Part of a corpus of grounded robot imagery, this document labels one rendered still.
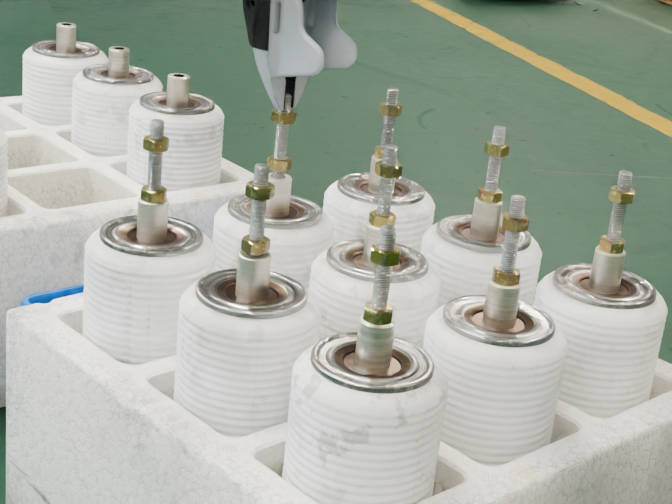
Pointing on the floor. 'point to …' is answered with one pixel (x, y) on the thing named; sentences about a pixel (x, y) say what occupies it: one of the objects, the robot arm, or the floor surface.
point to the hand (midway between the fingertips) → (279, 89)
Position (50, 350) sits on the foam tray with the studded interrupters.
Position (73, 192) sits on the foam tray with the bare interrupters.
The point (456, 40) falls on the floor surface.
